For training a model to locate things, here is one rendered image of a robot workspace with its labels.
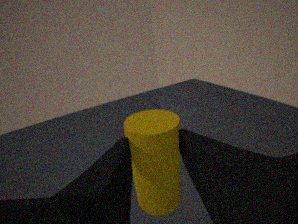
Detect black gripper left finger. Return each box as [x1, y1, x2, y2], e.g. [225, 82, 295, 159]
[0, 137, 132, 224]

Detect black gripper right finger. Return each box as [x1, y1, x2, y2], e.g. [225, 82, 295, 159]
[178, 129, 298, 224]

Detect yellow cylinder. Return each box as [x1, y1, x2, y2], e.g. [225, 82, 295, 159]
[124, 109, 181, 216]

